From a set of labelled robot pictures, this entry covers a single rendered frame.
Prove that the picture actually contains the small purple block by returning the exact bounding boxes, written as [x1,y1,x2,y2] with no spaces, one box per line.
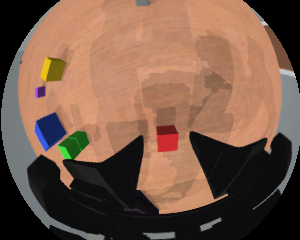
[35,86,45,99]

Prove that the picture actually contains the red block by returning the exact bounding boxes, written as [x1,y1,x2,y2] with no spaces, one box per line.
[156,125,179,152]

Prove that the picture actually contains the blue cube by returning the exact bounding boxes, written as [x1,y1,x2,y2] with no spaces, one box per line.
[34,112,66,152]

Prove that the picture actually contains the green block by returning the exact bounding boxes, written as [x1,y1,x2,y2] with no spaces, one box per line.
[69,131,90,151]
[57,137,81,160]

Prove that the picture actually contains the yellow block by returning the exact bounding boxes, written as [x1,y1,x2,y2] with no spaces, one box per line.
[40,56,66,82]

